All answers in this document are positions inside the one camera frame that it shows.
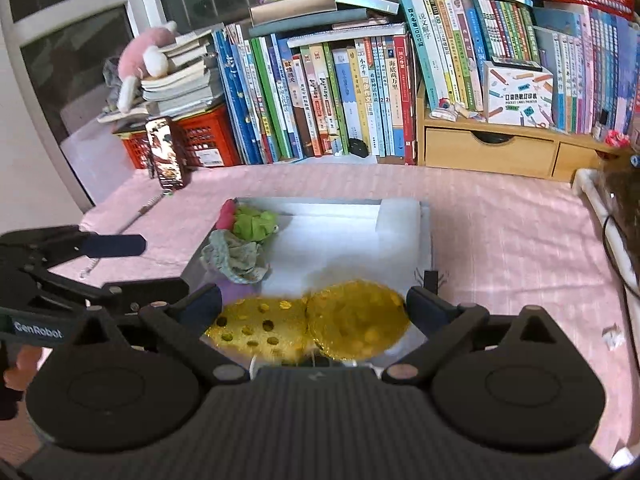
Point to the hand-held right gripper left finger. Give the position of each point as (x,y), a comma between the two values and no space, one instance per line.
(200,304)

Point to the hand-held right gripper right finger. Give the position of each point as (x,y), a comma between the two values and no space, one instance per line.
(430,306)

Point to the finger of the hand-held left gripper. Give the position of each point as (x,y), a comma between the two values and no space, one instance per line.
(115,245)
(150,292)

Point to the floral fabric scrunchie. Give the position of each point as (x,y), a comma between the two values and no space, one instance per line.
(235,257)

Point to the green cloth toy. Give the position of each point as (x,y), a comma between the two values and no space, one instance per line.
(255,225)

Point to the grey shallow box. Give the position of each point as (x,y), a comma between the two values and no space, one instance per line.
(330,245)

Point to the person's left hand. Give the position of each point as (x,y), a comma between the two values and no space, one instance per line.
(21,367)

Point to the smartphone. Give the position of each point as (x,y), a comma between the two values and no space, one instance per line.
(165,155)

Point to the red plastic crate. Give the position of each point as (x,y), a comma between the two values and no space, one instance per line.
(210,135)

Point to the wooden drawer organiser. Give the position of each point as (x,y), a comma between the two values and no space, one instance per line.
(490,152)

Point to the grey plush toy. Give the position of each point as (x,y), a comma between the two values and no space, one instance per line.
(112,80)

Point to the small black item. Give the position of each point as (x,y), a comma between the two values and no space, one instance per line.
(358,147)

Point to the stack of worn books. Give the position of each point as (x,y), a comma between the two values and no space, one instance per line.
(185,80)

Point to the crumpled white paper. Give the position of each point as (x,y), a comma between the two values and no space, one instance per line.
(613,338)

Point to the pink plush toy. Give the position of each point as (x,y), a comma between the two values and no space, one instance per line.
(140,55)

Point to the crumpled wrappers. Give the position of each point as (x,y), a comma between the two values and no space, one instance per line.
(450,110)

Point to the brown-haired doll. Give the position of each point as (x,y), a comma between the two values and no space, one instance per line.
(627,195)

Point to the row of tall picture books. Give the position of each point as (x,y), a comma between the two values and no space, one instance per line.
(320,105)

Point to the white printed carton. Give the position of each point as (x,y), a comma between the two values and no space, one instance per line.
(517,92)

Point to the small pink flower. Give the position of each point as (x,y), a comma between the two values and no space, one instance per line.
(617,138)

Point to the row of slim paperback books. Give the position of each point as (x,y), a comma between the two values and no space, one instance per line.
(575,60)

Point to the gold flat box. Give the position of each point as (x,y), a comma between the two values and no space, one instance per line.
(292,7)

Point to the pile of flat-lying books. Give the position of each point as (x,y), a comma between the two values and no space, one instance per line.
(360,15)

